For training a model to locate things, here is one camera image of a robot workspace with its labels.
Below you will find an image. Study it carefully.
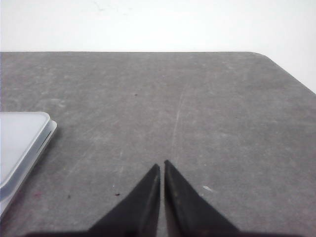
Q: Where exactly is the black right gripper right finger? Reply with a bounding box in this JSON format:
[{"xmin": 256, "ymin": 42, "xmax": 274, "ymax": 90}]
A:
[{"xmin": 164, "ymin": 160, "xmax": 241, "ymax": 237}]

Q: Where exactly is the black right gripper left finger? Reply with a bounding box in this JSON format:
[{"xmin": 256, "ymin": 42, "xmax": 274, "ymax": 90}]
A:
[{"xmin": 88, "ymin": 164, "xmax": 160, "ymax": 237}]

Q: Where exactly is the silver digital kitchen scale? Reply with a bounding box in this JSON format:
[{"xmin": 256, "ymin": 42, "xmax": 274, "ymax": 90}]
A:
[{"xmin": 0, "ymin": 112, "xmax": 57, "ymax": 219}]

